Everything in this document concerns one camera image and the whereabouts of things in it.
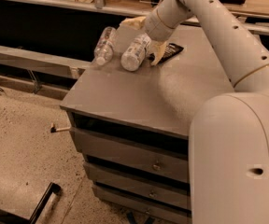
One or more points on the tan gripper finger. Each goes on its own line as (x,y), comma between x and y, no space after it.
(136,23)
(157,48)

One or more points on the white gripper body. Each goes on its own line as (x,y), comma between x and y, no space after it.
(154,28)

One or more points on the blue labelled plastic bottle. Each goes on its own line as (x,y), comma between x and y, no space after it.
(132,58)

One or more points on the clear water bottle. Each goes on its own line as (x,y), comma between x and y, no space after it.
(104,49)

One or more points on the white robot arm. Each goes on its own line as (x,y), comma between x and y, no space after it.
(229,135)

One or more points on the grey drawer cabinet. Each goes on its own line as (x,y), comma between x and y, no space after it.
(152,106)

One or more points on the top grey drawer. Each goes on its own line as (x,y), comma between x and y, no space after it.
(142,157)

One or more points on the grey drawer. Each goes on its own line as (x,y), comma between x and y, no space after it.
(143,206)
(143,187)
(142,157)

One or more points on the grey bench beam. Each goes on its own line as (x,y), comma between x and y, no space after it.
(42,62)

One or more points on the middle grey drawer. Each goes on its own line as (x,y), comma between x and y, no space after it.
(143,187)

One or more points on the bottom grey drawer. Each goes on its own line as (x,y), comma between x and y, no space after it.
(143,206)

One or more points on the side cabinet handle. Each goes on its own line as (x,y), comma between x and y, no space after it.
(54,129)

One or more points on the grey metal rail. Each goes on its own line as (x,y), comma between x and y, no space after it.
(124,8)

